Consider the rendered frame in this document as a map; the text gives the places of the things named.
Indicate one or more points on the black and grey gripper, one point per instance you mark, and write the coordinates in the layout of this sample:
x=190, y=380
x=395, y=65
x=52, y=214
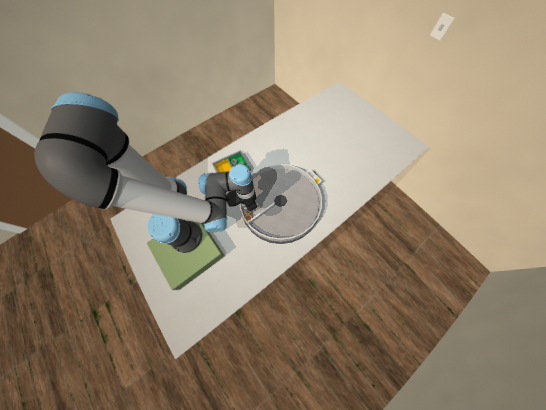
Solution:
x=248, y=201

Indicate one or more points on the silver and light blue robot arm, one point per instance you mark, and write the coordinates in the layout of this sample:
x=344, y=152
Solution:
x=65, y=155

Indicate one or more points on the grey round turntable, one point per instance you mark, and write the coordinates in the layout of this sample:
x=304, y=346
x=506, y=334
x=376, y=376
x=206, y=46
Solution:
x=287, y=203

